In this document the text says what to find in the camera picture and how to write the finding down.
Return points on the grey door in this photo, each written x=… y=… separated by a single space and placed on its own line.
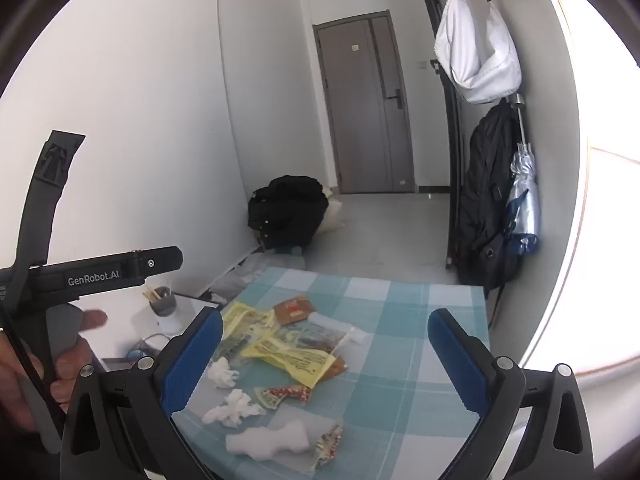
x=360 y=110

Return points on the silver folded umbrella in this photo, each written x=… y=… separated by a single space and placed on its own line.
x=522 y=200

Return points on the small white tissue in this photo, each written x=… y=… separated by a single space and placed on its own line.
x=222 y=374

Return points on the grey plastic parcel bag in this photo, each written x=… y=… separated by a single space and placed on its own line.
x=250 y=270

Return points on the white bag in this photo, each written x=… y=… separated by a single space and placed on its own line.
x=332 y=215

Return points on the person's left hand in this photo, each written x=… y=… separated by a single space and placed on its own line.
x=12 y=385

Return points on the red white checkered wrapper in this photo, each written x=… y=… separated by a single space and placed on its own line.
x=280 y=394

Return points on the large yellow plastic wrapper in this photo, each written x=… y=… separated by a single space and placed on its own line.
x=295 y=360

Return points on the brown packet with white tab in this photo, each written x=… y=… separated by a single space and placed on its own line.
x=295 y=310

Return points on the clear printed plastic bag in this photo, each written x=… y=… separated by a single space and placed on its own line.
x=312 y=337

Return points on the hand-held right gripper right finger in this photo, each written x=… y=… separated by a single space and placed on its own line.
x=460 y=365

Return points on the black jacket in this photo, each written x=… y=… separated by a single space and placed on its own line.
x=287 y=210

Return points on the white foam piece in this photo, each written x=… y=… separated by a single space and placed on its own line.
x=270 y=442

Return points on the long white tissue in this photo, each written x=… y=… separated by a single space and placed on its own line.
x=235 y=407

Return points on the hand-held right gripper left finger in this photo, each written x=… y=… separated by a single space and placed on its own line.
x=192 y=365

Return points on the white foam roll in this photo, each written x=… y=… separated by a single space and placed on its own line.
x=325 y=321

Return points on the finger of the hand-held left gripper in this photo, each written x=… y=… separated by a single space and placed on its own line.
x=47 y=185

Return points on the black backpack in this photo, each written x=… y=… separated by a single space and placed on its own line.
x=485 y=185

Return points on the white shoulder bag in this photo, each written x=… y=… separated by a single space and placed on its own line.
x=475 y=60

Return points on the red gold wrapper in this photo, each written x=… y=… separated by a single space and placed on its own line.
x=327 y=445

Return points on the teal checkered tablecloth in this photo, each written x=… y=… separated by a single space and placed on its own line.
x=400 y=310

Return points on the grey chopstick holder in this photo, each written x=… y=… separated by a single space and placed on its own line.
x=162 y=305

